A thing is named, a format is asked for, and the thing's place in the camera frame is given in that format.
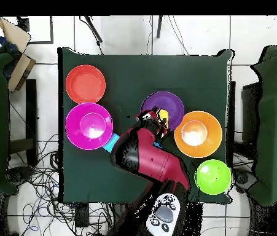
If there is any yellow cup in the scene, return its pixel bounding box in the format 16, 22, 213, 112
158, 109, 170, 130

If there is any purple bowl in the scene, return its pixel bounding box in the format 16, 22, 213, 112
139, 91, 185, 131

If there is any blue cup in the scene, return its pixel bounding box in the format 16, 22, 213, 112
103, 133, 120, 154

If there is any green bowl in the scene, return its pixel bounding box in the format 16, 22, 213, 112
194, 159, 233, 196

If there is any dark green table cloth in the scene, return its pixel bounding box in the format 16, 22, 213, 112
57, 47, 235, 205

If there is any large orange bowl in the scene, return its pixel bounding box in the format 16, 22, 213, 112
174, 110, 223, 159

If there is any orange-red shallow bowl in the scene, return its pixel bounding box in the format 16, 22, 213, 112
65, 64, 106, 104

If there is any large magenta bowl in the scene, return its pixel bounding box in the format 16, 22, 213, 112
64, 102, 114, 151

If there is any black tripod leg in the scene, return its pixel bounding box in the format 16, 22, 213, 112
156, 15, 164, 39
79, 15, 104, 55

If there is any black box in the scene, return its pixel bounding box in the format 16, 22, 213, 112
241, 82, 262, 143

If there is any black stand base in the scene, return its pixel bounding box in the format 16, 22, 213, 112
232, 168, 257, 194
6, 165, 34, 184

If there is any cardboard box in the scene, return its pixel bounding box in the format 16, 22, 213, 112
0, 17, 37, 93

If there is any black bench frame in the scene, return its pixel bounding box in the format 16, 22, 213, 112
9, 79, 38, 168

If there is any tangle of floor cables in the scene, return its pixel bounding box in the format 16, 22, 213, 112
7, 133, 115, 236

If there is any black square floor frame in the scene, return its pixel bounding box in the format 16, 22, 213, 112
17, 15, 55, 45

